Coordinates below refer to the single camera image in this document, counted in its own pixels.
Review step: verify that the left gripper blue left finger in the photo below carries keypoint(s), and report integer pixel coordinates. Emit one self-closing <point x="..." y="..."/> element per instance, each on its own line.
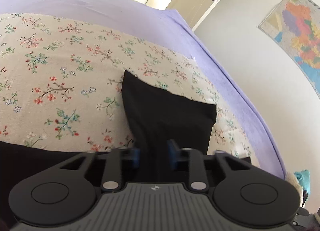
<point x="121" y="165"/>

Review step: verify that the black pants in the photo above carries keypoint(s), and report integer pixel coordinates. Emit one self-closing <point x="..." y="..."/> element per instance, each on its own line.
<point x="154" y="116"/>

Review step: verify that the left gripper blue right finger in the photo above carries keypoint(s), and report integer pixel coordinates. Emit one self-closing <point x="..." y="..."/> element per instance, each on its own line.
<point x="188" y="166"/>

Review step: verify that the teal plush toy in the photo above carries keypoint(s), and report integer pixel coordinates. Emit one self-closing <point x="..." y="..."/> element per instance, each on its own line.
<point x="301" y="181"/>

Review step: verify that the colourful wall map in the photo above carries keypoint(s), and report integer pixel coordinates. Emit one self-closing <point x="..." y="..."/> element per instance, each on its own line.
<point x="294" y="26"/>

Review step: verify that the lavender bed sheet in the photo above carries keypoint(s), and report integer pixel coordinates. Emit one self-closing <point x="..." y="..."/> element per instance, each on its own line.
<point x="168" y="29"/>

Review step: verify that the floral bed cover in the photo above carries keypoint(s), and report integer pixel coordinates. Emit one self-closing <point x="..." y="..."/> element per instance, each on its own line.
<point x="61" y="85"/>

